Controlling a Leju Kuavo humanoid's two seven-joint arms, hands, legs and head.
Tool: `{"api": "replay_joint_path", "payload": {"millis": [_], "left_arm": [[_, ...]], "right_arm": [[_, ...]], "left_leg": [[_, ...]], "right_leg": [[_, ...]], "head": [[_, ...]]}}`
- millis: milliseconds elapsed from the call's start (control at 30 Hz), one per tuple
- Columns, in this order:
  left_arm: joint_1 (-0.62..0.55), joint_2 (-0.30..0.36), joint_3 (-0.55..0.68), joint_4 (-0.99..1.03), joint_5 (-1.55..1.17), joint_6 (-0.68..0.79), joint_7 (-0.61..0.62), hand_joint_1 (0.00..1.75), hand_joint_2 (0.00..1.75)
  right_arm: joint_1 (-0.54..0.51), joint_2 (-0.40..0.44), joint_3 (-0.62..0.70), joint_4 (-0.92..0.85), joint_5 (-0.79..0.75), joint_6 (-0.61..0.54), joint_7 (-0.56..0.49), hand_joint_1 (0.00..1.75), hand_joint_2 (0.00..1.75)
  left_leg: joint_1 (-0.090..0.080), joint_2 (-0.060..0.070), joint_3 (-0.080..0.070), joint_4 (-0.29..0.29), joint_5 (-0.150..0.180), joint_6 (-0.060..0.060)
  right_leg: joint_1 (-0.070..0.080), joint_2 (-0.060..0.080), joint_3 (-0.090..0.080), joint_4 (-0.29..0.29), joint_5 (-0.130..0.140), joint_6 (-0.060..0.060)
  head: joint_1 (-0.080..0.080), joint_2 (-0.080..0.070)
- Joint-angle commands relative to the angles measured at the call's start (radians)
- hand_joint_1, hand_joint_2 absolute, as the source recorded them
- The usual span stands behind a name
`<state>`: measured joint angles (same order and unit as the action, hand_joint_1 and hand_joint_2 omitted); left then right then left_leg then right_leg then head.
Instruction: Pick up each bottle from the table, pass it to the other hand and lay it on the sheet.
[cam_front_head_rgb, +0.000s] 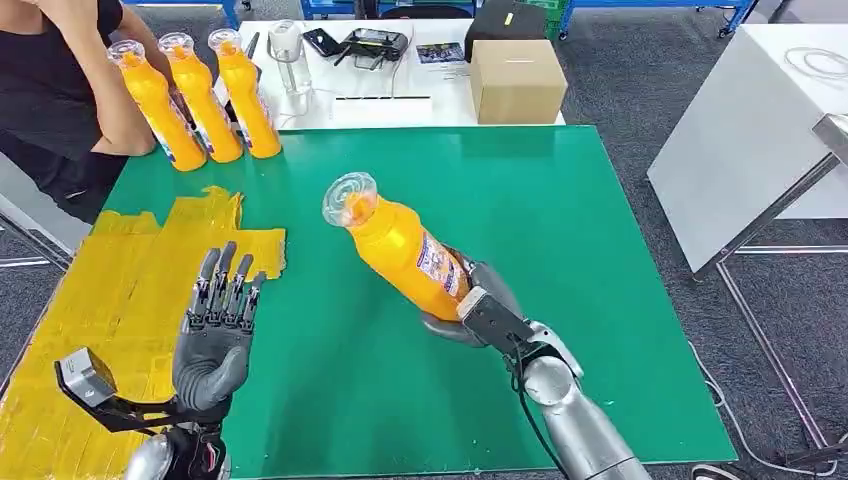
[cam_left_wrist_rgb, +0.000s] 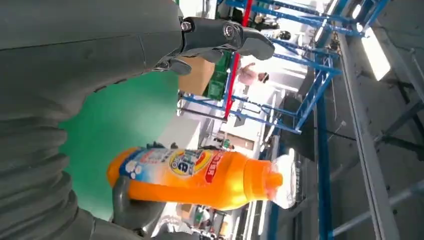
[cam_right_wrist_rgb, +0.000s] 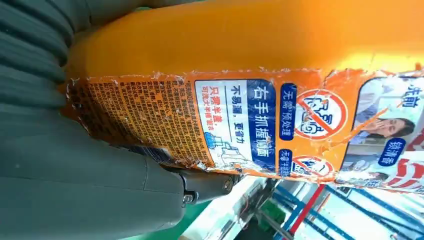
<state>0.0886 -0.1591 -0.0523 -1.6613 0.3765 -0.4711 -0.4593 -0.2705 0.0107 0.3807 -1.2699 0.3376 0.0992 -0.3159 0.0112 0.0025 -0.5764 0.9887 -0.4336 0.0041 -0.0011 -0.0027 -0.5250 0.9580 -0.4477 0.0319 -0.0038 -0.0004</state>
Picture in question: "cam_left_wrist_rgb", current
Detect green plastic crate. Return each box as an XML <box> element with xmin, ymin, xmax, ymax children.
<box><xmin>203</xmin><ymin>51</ymin><xmax>234</xmax><ymax>101</ymax></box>

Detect red post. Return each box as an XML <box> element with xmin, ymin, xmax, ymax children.
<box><xmin>224</xmin><ymin>0</ymin><xmax>254</xmax><ymax>119</ymax></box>

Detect white side table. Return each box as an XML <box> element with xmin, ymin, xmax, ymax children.
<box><xmin>155</xmin><ymin>115</ymin><xmax>203</xmax><ymax>152</ymax></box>

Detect blue metal frame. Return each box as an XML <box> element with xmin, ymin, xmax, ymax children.
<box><xmin>178</xmin><ymin>0</ymin><xmax>392</xmax><ymax>240</ymax></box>

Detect green table mat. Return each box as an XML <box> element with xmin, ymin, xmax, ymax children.
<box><xmin>58</xmin><ymin>71</ymin><xmax>180</xmax><ymax>222</ymax></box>

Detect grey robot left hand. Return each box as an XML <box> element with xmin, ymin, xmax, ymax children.
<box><xmin>0</xmin><ymin>0</ymin><xmax>276</xmax><ymax>122</ymax></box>

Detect orange drink bottle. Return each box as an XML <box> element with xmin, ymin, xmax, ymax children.
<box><xmin>106</xmin><ymin>147</ymin><xmax>297</xmax><ymax>211</ymax></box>

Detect ceiling light panel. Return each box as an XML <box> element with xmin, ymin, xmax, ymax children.
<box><xmin>361</xmin><ymin>28</ymin><xmax>392</xmax><ymax>82</ymax></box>

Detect grey steel beam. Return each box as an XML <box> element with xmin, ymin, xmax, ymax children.
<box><xmin>336</xmin><ymin>31</ymin><xmax>403</xmax><ymax>240</ymax></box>

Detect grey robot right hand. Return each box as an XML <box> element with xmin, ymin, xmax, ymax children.
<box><xmin>94</xmin><ymin>141</ymin><xmax>180</xmax><ymax>240</ymax></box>

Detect person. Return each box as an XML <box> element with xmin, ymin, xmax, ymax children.
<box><xmin>236</xmin><ymin>62</ymin><xmax>270</xmax><ymax>87</ymax></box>

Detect brown cardboard box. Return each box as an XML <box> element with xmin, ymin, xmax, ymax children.
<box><xmin>178</xmin><ymin>56</ymin><xmax>216</xmax><ymax>97</ymax></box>

